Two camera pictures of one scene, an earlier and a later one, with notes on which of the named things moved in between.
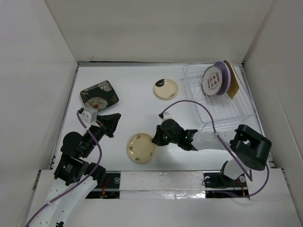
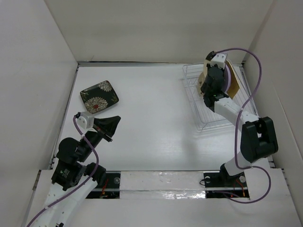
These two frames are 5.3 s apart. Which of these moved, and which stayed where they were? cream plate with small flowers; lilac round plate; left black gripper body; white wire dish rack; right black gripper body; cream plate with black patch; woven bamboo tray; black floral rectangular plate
Moved: right black gripper body; cream plate with black patch; cream plate with small flowers
Stayed: white wire dish rack; black floral rectangular plate; woven bamboo tray; lilac round plate; left black gripper body
